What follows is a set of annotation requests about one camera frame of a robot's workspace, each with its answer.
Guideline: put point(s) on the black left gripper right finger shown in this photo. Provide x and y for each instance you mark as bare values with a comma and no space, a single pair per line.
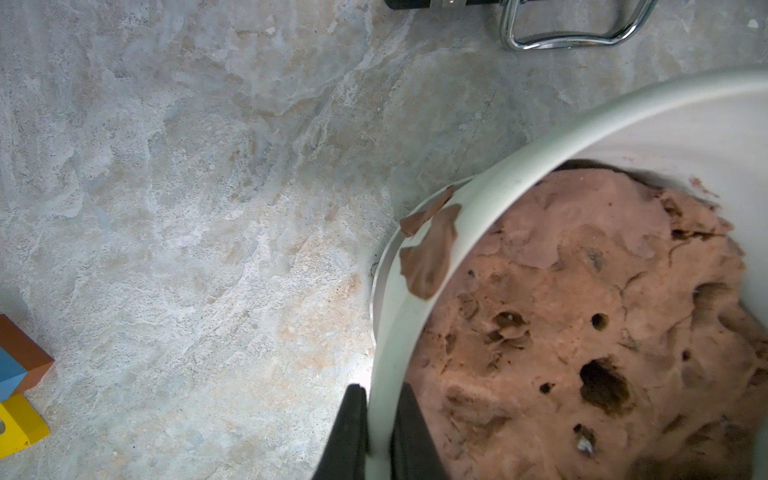
413,453

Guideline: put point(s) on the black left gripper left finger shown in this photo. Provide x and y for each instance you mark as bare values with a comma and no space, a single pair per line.
344,455

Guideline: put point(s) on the white ceramic pot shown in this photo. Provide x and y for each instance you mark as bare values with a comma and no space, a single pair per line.
705,133

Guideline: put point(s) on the brown mud in pot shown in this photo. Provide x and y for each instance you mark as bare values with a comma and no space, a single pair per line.
596,332

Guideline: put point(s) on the yellow toy block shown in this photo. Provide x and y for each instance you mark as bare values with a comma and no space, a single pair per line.
21,426

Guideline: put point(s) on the brown blue toy block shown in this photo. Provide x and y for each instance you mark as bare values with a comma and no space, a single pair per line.
23,362

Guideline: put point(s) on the black poker chip case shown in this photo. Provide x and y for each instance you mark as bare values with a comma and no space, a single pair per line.
524,30

